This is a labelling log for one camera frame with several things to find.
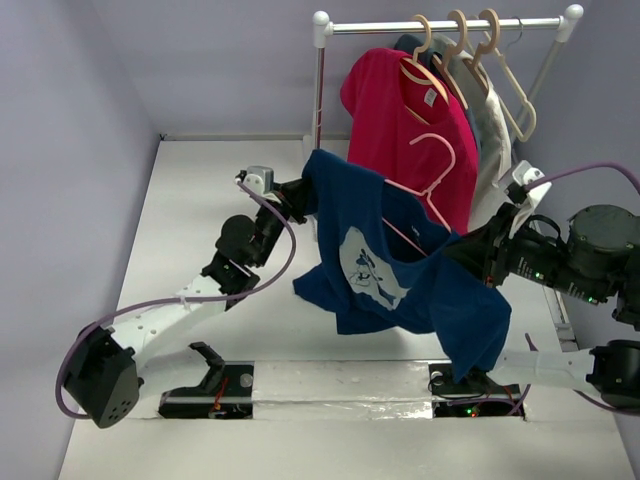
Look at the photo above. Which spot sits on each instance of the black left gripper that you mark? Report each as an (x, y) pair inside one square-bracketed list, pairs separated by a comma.
[(292, 196)]

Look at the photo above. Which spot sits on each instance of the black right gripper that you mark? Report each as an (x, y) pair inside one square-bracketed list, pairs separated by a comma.
[(495, 248)]

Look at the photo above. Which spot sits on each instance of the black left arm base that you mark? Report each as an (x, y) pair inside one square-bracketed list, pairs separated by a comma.
[(223, 393)]

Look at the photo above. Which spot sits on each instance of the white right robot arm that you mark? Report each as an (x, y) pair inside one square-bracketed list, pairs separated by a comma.
[(598, 260)]

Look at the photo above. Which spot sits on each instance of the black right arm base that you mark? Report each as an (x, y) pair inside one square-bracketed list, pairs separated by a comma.
[(475, 396)]

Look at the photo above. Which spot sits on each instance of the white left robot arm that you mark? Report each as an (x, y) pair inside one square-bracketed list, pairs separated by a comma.
[(133, 353)]

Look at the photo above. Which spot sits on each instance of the cream plastic empty hanger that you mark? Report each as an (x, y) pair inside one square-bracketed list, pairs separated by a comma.
[(518, 108)]

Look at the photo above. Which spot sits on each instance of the red t shirt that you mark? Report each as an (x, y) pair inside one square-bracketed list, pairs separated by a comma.
[(406, 133)]

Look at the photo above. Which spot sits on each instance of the white t shirt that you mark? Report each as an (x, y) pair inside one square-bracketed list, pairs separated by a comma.
[(495, 157)]

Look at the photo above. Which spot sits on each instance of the wooden hanger with red shirt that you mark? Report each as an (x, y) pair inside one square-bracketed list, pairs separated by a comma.
[(415, 71)]

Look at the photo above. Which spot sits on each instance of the wooden hanger with white shirt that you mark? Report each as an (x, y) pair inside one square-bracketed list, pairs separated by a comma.
[(473, 65)]

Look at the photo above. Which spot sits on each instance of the grey blue t shirt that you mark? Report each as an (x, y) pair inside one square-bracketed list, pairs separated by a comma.
[(441, 59)]

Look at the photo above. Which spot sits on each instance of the white metal clothes rack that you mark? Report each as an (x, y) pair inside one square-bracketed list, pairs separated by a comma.
[(323, 28)]

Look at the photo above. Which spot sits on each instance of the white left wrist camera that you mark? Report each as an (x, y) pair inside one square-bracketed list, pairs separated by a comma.
[(259, 180)]

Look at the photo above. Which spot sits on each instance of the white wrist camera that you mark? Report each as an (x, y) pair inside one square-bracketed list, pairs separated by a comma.
[(259, 180), (526, 186)]

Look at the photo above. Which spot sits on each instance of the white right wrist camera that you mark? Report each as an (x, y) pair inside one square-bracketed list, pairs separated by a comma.
[(526, 186)]

